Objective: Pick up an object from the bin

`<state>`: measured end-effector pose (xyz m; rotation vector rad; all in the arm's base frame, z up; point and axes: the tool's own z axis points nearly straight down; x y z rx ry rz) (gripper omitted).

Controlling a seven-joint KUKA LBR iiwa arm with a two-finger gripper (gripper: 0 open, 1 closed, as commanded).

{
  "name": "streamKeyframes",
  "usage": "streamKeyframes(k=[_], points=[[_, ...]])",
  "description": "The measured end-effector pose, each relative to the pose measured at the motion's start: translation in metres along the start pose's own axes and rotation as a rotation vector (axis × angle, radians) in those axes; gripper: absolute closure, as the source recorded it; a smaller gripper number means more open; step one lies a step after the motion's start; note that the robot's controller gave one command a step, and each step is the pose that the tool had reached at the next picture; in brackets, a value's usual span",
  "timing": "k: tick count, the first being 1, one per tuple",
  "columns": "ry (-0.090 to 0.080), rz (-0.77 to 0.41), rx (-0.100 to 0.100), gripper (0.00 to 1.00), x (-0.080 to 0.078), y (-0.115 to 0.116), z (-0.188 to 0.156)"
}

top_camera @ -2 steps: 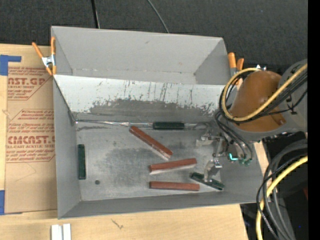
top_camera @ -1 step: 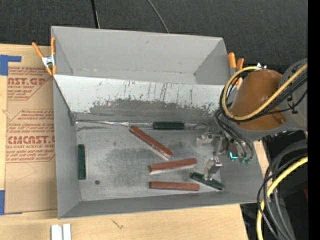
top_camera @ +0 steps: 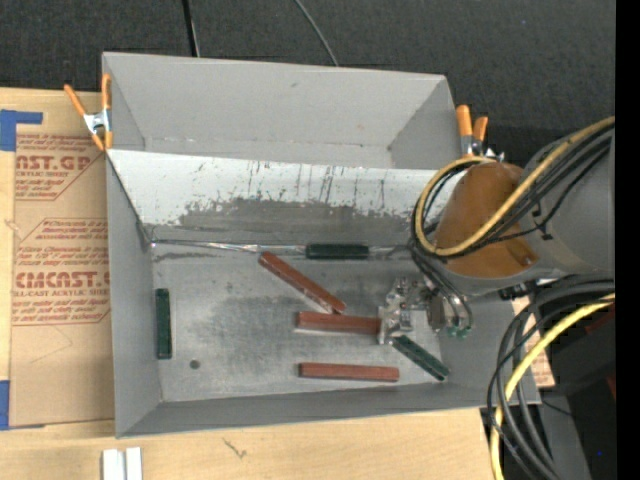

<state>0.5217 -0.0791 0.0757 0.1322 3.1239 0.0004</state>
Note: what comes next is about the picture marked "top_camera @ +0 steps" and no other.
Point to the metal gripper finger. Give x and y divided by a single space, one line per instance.
397 322
406 294

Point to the grey metal bin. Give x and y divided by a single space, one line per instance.
250 328

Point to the brown cardboard board red print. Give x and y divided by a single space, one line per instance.
60 318

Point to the dark green flat block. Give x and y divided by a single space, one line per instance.
421 358
163 323
337 251

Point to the red-brown flat block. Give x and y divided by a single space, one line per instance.
350 372
337 322
302 282

